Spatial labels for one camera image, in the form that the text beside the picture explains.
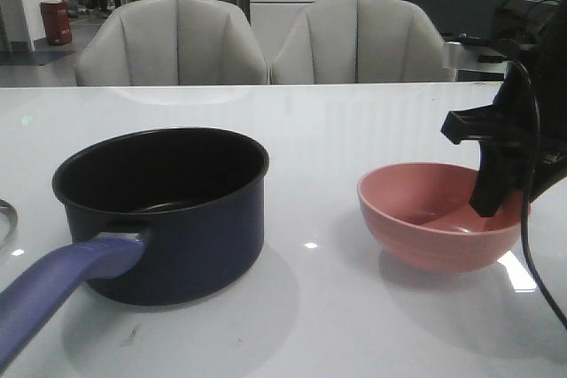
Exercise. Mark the red bin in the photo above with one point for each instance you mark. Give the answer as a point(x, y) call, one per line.
point(56, 22)

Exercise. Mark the left grey upholstered chair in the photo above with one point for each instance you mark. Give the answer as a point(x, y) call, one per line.
point(171, 43)

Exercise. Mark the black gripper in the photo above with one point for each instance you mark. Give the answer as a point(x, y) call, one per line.
point(529, 111)

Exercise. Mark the glass lid with blue knob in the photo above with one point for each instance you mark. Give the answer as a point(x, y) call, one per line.
point(9, 222)

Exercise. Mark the right grey upholstered chair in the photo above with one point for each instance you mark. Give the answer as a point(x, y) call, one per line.
point(360, 41)

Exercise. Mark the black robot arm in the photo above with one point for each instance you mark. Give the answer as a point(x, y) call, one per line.
point(525, 54)

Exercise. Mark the pink plastic bowl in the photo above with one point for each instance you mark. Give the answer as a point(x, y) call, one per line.
point(420, 213)

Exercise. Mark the grey upholstered chair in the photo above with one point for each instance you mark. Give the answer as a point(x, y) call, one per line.
point(360, 41)
point(171, 43)

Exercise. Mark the dark blue saucepan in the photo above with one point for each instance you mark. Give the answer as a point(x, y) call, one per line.
point(158, 217)

